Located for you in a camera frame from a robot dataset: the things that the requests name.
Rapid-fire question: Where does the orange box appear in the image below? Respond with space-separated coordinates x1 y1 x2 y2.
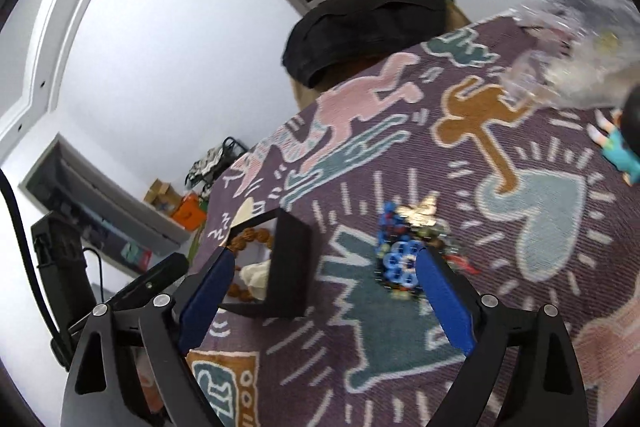
171 193 206 232

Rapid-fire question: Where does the blue beaded bracelet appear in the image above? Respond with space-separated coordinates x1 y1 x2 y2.
374 200 426 291

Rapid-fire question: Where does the patterned purple woven blanket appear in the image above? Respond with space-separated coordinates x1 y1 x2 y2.
186 16 639 426

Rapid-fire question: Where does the brown wooden bead bracelet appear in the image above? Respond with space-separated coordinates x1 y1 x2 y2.
226 227 276 303

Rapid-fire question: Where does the black shoe rack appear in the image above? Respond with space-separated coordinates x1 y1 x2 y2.
184 136 248 199

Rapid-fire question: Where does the small cartoon figurine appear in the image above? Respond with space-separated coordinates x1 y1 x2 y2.
587 86 640 186

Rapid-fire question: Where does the black jacket on chair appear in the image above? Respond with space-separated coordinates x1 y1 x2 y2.
282 0 451 88

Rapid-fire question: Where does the gold butterfly hair clip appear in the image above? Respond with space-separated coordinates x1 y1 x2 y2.
396 192 437 228

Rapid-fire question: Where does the cardboard box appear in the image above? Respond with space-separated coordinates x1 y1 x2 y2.
143 179 182 216

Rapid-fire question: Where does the clear plastic bag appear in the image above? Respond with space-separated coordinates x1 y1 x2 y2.
500 0 639 109

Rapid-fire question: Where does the black square jewelry box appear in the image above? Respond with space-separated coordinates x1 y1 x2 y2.
220 208 311 319

